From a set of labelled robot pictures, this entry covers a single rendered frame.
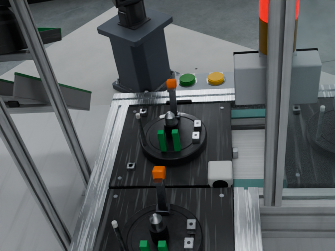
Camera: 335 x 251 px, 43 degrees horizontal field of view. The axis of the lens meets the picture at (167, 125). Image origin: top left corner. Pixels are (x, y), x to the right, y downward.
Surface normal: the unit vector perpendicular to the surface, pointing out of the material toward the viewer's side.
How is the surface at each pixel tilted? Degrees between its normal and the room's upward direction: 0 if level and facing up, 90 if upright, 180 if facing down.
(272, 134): 90
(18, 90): 90
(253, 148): 0
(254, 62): 0
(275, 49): 90
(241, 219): 0
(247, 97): 90
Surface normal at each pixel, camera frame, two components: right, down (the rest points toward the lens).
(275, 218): -0.09, 0.68
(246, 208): -0.13, -0.73
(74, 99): 0.96, 0.08
